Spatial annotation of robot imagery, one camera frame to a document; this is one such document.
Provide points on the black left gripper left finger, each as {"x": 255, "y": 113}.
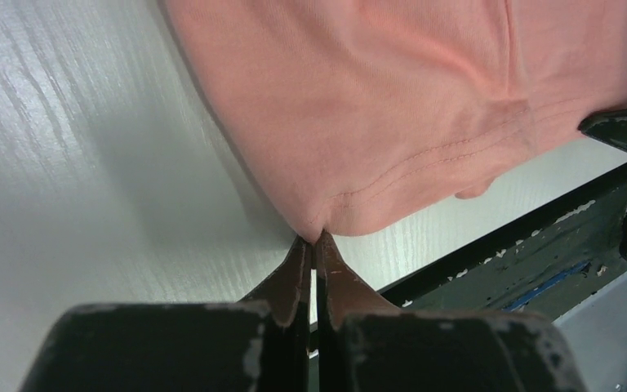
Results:
{"x": 258, "y": 343}

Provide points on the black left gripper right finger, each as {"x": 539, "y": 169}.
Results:
{"x": 368, "y": 344}

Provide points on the salmon pink t shirt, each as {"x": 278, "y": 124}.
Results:
{"x": 352, "y": 115}

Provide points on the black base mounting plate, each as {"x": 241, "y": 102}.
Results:
{"x": 546, "y": 261}

